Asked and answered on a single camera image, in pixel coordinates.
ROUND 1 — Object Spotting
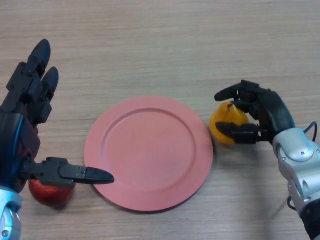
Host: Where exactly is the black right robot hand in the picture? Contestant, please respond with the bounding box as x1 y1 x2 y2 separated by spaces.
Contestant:
214 79 296 147

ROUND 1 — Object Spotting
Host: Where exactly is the pink round plate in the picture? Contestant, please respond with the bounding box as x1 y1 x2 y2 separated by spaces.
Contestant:
83 96 214 214

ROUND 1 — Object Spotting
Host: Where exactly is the yellow pear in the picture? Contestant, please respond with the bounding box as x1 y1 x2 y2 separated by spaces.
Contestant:
208 101 251 146

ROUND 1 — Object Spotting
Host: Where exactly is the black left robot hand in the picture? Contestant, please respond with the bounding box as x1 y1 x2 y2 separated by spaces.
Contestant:
0 38 115 194

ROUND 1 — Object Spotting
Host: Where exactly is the red apple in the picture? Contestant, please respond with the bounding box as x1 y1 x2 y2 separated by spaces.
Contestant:
27 178 75 209

